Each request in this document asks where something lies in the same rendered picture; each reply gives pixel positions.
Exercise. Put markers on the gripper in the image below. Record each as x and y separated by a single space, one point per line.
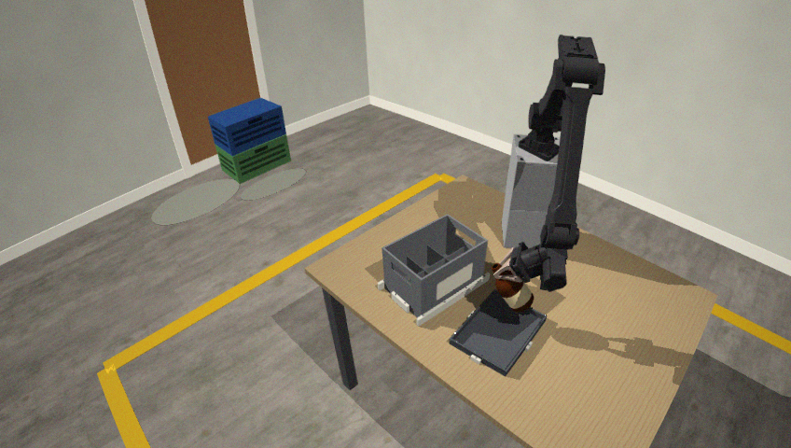
520 260

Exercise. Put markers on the grey divided crate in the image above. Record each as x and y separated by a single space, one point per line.
434 262

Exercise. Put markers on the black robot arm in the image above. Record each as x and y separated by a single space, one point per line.
560 231

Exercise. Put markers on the brown bottle with beige label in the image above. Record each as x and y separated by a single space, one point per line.
517 295

